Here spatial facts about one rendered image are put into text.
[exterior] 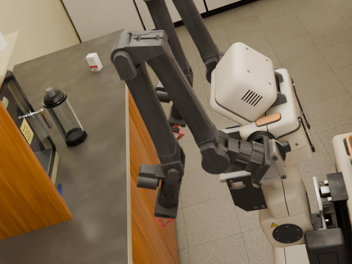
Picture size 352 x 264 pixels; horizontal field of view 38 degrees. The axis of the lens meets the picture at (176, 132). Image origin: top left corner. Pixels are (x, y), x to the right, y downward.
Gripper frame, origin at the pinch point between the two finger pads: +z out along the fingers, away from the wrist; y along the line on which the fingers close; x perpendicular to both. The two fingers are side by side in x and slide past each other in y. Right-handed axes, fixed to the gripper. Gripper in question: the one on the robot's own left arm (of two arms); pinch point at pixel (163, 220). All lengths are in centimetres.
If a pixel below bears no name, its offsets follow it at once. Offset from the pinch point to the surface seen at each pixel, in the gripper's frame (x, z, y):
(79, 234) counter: -27.0, 19.1, -4.6
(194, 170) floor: 20, 100, -131
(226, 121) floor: 39, 90, -176
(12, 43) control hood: -60, -29, -42
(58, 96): -48, 2, -58
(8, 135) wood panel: -52, -15, -12
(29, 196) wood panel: -45.9, 10.7, -10.7
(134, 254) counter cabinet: -7.5, 26.0, -4.9
